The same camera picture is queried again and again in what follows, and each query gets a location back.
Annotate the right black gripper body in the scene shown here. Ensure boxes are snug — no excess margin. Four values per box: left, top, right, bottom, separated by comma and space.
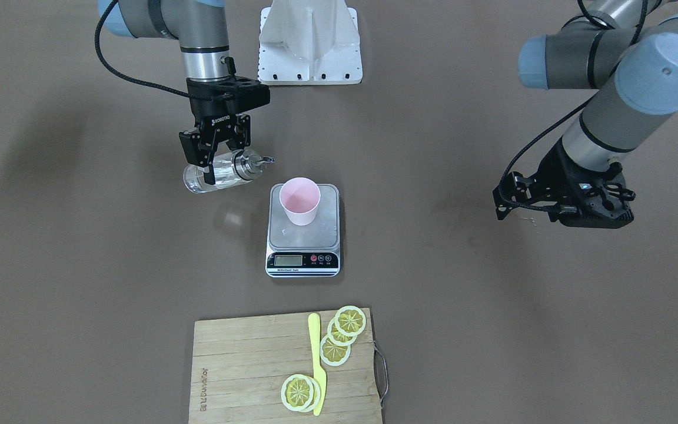
186, 77, 271, 127

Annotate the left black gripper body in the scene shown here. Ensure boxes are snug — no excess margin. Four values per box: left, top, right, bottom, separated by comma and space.
536, 141, 635, 229

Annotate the glass sauce dispenser bottle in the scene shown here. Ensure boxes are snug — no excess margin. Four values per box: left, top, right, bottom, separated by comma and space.
182, 148, 275, 194

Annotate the pink plastic cup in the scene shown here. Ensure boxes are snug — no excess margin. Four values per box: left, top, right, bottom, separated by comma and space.
279, 177, 322, 226

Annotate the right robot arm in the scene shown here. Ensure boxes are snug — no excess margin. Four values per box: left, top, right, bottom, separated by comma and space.
94, 1, 274, 194

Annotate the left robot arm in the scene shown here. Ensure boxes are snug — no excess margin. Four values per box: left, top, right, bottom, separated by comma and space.
493, 1, 678, 228

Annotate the silver digital kitchen scale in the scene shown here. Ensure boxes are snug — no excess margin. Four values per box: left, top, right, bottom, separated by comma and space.
265, 184, 341, 277

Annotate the yellow plastic knife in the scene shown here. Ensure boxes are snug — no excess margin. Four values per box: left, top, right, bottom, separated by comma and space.
308, 312, 327, 416

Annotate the lemon slice by knife tip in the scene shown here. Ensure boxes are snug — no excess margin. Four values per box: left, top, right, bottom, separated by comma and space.
335, 305, 368, 336

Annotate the lemon slice under tip slice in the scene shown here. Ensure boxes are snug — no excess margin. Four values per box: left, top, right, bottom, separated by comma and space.
327, 317, 356, 346

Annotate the bamboo cutting board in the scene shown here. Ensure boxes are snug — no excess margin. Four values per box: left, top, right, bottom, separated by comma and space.
188, 312, 384, 423

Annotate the lemon slice back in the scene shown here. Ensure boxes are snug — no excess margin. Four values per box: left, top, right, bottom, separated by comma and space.
318, 336, 351, 367

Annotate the lemon slice front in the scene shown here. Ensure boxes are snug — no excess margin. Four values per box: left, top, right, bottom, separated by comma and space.
280, 373, 313, 412

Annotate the lemon slice middle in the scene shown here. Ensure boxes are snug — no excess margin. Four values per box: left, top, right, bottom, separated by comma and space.
302, 376, 322, 413

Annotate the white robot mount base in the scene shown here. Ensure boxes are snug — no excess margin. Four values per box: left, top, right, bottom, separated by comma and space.
258, 1, 363, 85

